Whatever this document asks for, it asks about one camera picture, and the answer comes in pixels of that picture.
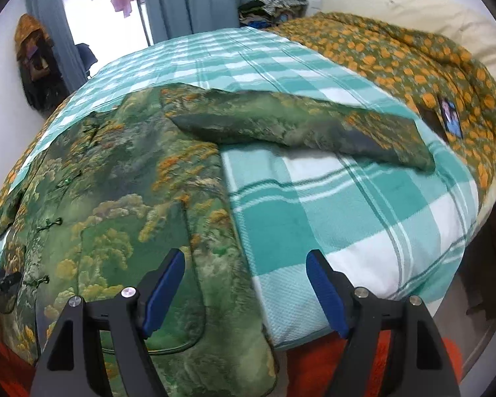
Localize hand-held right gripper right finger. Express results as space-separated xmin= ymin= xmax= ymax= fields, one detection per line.
xmin=305 ymin=249 xmax=464 ymax=397

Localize dark hanging coats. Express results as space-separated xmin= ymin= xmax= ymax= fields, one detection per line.
xmin=14 ymin=14 xmax=69 ymax=112

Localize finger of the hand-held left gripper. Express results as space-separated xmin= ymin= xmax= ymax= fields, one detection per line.
xmin=0 ymin=270 xmax=24 ymax=299

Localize pile of folded clothes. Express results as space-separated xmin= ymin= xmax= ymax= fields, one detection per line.
xmin=237 ymin=0 xmax=310 ymax=29

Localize dark blue bag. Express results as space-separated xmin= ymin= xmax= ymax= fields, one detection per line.
xmin=76 ymin=43 xmax=98 ymax=79

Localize orange rug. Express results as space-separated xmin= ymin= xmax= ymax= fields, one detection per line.
xmin=0 ymin=331 xmax=464 ymax=397

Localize green floral padded jacket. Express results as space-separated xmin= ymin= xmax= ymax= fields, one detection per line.
xmin=0 ymin=83 xmax=436 ymax=397

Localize cream pillow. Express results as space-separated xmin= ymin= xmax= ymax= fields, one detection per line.
xmin=320 ymin=0 xmax=496 ymax=92

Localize narrow blue curtain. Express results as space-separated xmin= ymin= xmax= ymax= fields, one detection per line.
xmin=25 ymin=0 xmax=89 ymax=92

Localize dark brown cloth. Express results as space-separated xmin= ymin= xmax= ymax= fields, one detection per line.
xmin=459 ymin=202 xmax=496 ymax=319

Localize wide blue curtain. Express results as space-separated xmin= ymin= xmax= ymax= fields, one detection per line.
xmin=143 ymin=0 xmax=294 ymax=44

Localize orange floral bed sheet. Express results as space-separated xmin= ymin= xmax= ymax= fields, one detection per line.
xmin=0 ymin=10 xmax=496 ymax=216

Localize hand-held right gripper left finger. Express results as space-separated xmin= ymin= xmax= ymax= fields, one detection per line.
xmin=30 ymin=248 xmax=186 ymax=397

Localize phone with lit screen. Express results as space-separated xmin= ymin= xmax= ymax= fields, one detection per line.
xmin=437 ymin=97 xmax=464 ymax=138

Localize teal plaid blanket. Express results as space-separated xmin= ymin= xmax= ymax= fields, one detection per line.
xmin=8 ymin=27 xmax=480 ymax=348

